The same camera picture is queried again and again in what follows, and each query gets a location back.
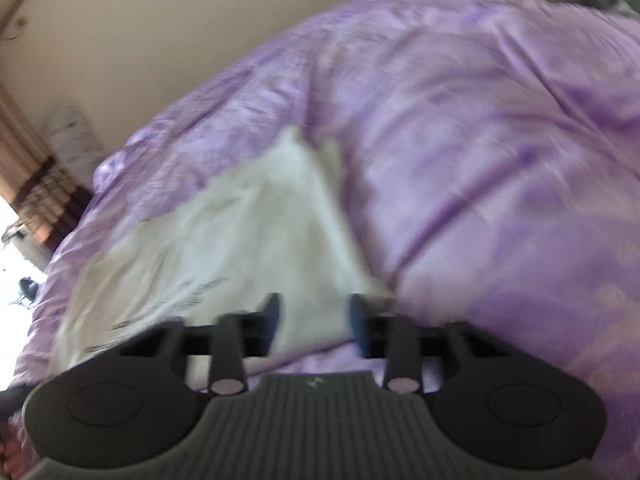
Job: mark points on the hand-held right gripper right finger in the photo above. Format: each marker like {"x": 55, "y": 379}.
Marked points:
{"x": 357, "y": 320}

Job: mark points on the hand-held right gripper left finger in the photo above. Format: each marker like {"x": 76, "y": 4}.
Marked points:
{"x": 272, "y": 317}

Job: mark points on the white printed sweatshirt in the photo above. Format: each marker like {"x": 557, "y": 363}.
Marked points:
{"x": 225, "y": 240}

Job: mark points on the purple blanket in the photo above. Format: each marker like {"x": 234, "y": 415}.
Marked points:
{"x": 475, "y": 135}

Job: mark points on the brown patterned curtain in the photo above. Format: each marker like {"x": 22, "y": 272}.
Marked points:
{"x": 40, "y": 185}

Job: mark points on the white patterned hanging cloth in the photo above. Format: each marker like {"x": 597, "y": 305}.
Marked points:
{"x": 70, "y": 132}

